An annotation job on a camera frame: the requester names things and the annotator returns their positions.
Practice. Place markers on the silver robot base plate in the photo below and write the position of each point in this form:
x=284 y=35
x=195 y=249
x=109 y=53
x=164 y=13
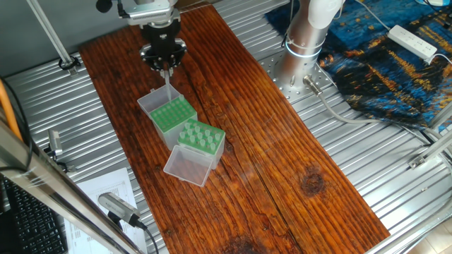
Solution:
x=296 y=94

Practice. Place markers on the blue starry painted cloth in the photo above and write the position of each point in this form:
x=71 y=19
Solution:
x=370 y=70

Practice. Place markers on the small metal bracket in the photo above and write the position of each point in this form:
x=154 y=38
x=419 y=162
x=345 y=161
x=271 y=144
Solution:
x=70 y=168

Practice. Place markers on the aluminium frame beam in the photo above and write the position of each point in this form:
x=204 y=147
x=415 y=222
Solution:
x=53 y=190

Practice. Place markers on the aluminium profile with bracket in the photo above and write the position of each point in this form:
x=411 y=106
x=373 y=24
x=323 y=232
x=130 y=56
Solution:
x=434 y=150

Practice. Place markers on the black keyboard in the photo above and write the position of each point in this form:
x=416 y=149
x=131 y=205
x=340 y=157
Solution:
x=31 y=225

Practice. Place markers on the silver camera on stand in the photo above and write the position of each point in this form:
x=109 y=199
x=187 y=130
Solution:
x=55 y=143

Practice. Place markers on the white power strip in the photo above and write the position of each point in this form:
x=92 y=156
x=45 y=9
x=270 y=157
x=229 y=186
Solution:
x=411 y=43

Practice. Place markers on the pale blue plastic object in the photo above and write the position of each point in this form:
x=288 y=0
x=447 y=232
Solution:
x=434 y=2

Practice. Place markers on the printed white paper sheet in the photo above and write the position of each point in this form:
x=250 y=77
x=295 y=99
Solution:
x=106 y=183

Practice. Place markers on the orange tube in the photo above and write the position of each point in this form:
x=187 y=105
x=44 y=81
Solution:
x=9 y=109

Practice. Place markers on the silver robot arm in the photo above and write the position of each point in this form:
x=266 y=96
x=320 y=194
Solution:
x=303 y=39

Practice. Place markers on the aluminium profile bar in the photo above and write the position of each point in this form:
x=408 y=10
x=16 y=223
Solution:
x=443 y=118

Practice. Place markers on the aluminium post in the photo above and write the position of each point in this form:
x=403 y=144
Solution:
x=49 y=31

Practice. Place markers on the brown wooden board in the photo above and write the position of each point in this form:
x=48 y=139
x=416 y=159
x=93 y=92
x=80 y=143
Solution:
x=282 y=141

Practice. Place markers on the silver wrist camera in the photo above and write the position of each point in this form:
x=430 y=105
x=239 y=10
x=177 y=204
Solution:
x=152 y=14

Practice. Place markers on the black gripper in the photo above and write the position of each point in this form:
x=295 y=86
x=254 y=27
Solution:
x=160 y=39

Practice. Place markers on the clear box with green rack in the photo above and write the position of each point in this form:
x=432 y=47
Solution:
x=187 y=167
x=173 y=116

